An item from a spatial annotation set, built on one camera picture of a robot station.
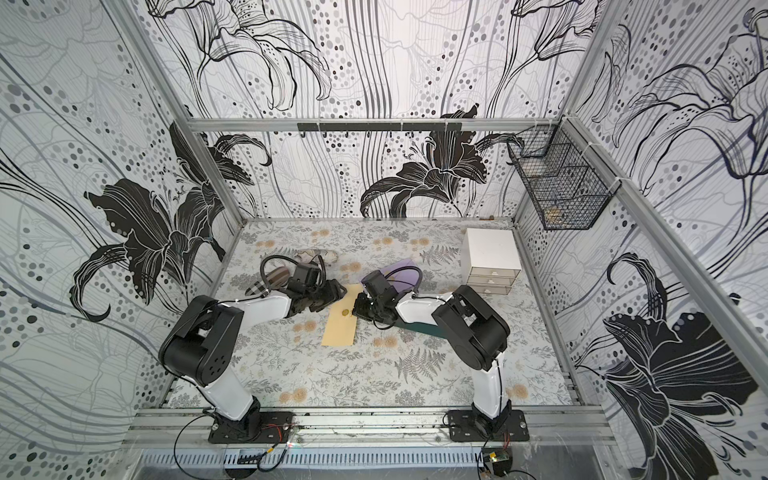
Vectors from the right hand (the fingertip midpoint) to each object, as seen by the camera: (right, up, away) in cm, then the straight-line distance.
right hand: (355, 308), depth 93 cm
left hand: (-4, +3, +2) cm, 6 cm away
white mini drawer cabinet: (+42, +15, -2) cm, 45 cm away
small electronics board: (+38, -31, -23) cm, 54 cm away
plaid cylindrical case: (-27, +9, +5) cm, 29 cm away
